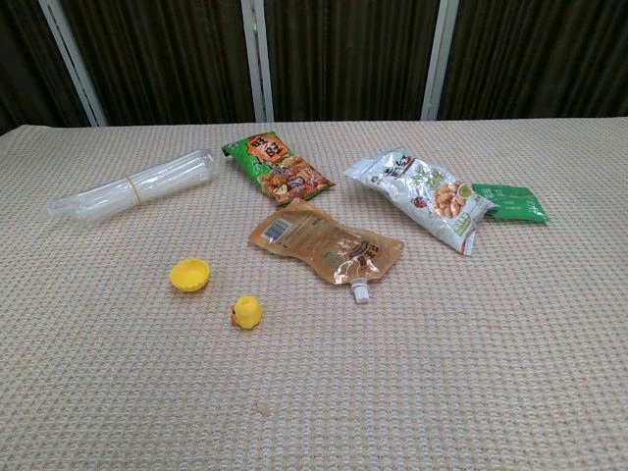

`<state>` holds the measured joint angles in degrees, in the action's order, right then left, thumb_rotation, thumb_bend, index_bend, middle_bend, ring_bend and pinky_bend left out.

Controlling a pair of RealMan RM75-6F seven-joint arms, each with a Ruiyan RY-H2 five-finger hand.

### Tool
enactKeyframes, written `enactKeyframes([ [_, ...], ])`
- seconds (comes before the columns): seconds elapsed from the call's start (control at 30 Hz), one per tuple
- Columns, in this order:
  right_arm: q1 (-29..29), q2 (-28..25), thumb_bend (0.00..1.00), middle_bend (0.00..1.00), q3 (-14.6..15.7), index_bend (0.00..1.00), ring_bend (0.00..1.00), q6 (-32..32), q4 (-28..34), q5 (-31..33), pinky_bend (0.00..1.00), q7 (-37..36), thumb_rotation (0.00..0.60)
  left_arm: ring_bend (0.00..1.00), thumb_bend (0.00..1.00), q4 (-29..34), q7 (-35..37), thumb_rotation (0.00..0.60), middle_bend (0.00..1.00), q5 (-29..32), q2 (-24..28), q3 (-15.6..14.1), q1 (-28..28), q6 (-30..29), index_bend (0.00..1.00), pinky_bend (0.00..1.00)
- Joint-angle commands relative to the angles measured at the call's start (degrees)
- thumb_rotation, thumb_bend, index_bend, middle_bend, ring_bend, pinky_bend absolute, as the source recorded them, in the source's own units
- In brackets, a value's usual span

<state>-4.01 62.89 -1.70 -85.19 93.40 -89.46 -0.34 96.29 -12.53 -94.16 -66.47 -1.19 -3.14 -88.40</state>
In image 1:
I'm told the dark curtain panel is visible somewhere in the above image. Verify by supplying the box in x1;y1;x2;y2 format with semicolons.
438;0;628;122
58;0;262;127
263;0;442;123
0;0;94;136

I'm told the white frame post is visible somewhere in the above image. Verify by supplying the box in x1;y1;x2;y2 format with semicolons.
239;0;276;124
420;0;461;122
37;0;108;128

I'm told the clear plastic bag roll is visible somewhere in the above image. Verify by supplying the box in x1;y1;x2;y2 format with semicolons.
47;148;217;223

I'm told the brown spout pouch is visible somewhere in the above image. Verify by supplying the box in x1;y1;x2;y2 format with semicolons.
247;198;406;305

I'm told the beige woven tablecloth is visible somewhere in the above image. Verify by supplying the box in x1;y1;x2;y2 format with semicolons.
0;117;628;471

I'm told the green sachet packet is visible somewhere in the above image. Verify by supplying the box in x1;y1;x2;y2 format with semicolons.
471;183;549;226

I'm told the yellow round plastic cap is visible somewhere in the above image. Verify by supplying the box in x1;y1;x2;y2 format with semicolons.
169;258;212;295

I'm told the green rice cracker snack bag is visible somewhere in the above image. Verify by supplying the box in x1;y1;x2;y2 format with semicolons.
221;131;337;207

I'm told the white snack bag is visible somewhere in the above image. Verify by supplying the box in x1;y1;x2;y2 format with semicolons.
343;145;497;256

